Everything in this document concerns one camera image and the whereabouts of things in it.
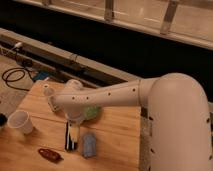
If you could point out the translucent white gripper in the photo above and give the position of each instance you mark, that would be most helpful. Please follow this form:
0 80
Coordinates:
74 130

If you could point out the red pepper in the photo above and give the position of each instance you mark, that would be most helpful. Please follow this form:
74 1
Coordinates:
49 155

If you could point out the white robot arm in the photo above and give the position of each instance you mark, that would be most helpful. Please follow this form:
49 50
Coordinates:
179 117

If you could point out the green ceramic bowl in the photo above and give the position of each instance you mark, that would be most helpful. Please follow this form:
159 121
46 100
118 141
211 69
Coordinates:
91 112

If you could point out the light blue sponge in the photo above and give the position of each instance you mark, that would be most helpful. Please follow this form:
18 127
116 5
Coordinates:
89 145

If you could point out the white plastic cup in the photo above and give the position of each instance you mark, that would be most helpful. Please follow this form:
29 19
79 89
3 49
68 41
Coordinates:
20 120

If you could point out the blue object on floor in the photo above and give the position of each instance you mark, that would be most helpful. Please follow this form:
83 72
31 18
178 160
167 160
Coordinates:
40 76

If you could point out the dark object at left edge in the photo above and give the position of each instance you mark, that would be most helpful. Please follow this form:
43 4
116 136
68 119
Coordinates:
3 120

